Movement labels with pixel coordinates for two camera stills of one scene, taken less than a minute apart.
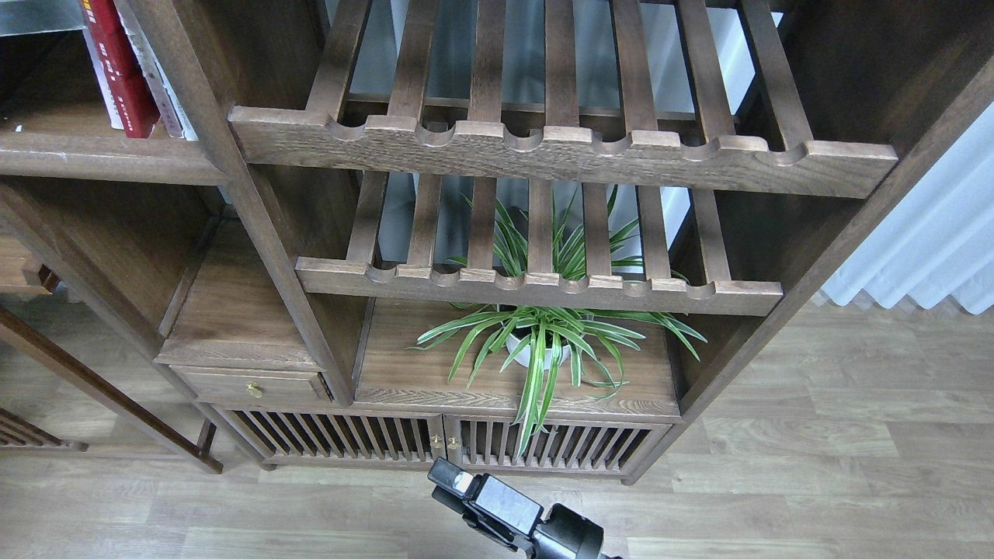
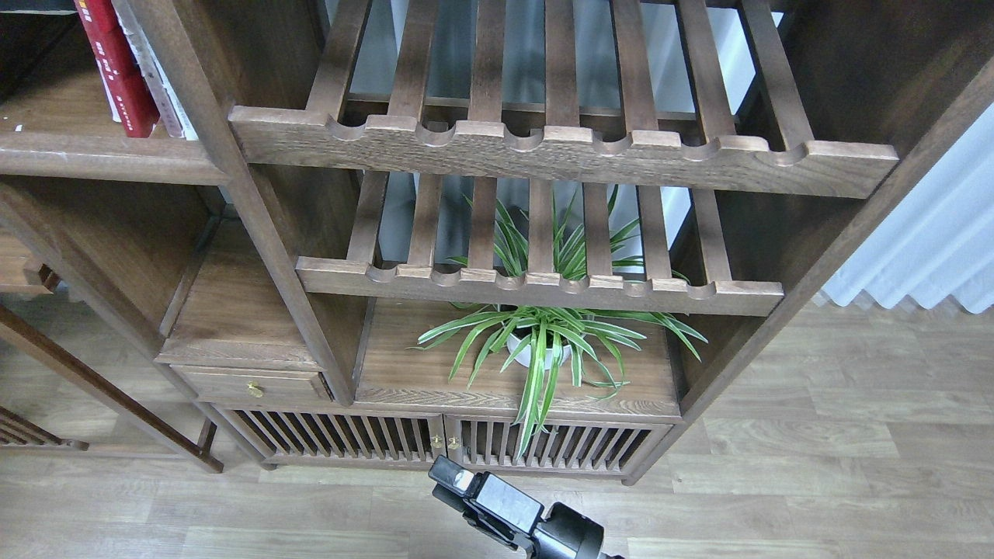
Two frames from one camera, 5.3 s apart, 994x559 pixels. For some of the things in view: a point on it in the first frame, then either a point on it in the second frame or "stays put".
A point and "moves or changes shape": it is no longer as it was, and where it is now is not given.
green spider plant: [533, 342] stays put
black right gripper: [563, 533] stays put
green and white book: [26, 17] moves or changes shape
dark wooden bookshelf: [529, 236] stays put
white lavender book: [96, 55] moves or changes shape
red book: [137, 102] stays put
